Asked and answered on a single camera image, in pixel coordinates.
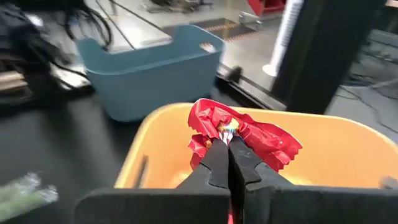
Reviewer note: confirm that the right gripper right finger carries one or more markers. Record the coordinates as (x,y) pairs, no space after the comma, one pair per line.
(311,205)

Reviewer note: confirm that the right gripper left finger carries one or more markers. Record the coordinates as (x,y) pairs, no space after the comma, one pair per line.
(186,205)

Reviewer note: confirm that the yellow plastic bin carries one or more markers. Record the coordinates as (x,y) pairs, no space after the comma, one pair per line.
(335,149)

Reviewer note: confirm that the red candy packet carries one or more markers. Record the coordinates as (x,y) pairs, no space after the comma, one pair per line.
(264,137)

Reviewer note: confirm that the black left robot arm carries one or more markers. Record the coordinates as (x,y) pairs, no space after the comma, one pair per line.
(28,46)

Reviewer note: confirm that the blue plastic bin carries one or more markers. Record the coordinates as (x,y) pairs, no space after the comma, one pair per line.
(149,84)

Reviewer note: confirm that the black divider panel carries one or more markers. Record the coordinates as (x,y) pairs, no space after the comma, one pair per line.
(326,56)

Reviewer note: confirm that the white tower fan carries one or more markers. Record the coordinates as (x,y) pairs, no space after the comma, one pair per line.
(289,31)

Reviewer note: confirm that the black mat with orange stripes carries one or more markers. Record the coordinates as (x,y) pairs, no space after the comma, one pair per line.
(224,29)

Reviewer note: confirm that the red cart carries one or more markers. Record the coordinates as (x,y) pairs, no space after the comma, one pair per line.
(267,6)

